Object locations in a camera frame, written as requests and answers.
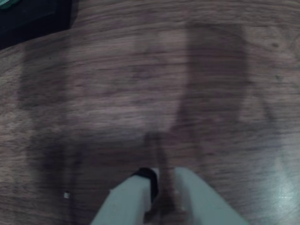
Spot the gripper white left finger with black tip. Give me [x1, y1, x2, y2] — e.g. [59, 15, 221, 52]
[90, 167, 160, 225]

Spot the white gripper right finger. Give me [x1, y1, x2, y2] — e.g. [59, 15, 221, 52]
[174, 166, 249, 225]

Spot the green pill bottle white label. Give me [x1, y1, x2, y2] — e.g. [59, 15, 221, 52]
[0, 0, 21, 10]

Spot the black open cardboard box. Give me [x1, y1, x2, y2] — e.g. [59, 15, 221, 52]
[0, 0, 73, 50]

